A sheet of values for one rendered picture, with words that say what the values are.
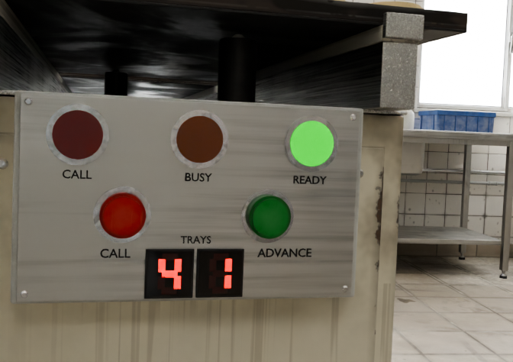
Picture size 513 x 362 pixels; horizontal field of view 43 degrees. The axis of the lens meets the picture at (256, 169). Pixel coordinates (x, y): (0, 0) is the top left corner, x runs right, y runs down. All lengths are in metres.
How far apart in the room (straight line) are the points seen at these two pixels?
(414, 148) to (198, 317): 3.67
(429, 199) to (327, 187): 4.38
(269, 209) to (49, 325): 0.17
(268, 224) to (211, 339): 0.10
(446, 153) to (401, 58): 4.38
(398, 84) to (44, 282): 0.28
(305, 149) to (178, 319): 0.16
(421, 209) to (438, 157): 0.39
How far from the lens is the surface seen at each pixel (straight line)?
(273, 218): 0.45
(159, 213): 0.45
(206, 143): 0.45
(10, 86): 0.52
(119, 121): 0.44
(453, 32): 0.53
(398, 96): 0.49
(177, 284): 0.46
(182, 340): 0.50
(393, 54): 0.49
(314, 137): 0.46
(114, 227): 0.44
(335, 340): 0.53
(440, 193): 4.87
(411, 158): 4.12
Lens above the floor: 0.82
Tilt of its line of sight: 3 degrees down
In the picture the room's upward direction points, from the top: 2 degrees clockwise
